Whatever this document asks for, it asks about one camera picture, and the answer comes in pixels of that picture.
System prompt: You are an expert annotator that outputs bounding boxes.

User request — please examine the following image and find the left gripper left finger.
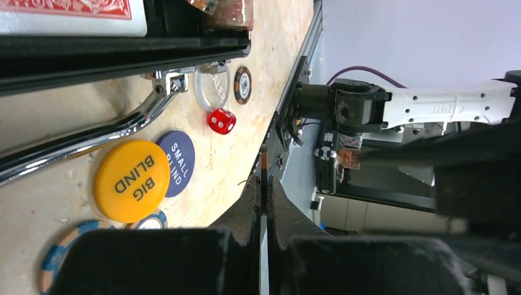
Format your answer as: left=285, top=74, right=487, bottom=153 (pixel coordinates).
left=50, top=177, right=261, bottom=294

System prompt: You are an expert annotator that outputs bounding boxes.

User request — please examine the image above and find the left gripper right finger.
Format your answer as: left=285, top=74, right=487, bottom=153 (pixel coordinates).
left=266, top=178, right=472, bottom=294

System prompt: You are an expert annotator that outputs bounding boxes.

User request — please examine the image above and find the black poker set case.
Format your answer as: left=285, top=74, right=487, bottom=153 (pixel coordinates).
left=1, top=1, right=251, bottom=184

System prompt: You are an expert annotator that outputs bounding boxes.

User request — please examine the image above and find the red playing card deck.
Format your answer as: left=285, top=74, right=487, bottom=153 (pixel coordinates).
left=1, top=0, right=147, bottom=37

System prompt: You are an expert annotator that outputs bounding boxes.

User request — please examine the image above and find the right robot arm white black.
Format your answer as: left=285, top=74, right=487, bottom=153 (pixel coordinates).
left=292, top=70, right=520, bottom=136

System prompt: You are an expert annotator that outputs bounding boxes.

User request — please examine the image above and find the grey poker chip upper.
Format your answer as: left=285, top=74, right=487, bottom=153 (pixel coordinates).
left=127, top=209, right=168, bottom=230

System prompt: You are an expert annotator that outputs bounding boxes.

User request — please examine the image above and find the grey poker chip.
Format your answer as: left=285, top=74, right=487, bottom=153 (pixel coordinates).
left=37, top=219, right=115, bottom=294
left=127, top=209, right=168, bottom=230

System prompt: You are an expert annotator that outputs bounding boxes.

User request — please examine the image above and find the blue small blind button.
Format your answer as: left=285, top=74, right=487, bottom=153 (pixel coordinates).
left=156, top=131, right=195, bottom=198

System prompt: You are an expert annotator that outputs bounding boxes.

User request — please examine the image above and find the yellow big blind button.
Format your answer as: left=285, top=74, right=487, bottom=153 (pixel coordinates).
left=93, top=140, right=170, bottom=223

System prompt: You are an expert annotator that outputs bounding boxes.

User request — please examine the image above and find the red die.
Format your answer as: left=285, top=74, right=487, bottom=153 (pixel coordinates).
left=206, top=108, right=237, bottom=135

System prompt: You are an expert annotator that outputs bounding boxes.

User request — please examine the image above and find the grey poker chip lower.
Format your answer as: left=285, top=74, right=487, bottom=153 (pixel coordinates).
left=37, top=219, right=115, bottom=294

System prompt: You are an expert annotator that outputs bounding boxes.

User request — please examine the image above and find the brown poker chip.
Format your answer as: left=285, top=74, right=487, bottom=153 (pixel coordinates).
left=233, top=66, right=252, bottom=104

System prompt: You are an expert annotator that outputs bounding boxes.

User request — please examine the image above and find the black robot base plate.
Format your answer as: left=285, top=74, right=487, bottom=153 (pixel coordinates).
left=261, top=55, right=310, bottom=178

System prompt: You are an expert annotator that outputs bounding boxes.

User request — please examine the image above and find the aluminium frame rail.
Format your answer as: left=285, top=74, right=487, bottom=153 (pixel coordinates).
left=299, top=1, right=323, bottom=82

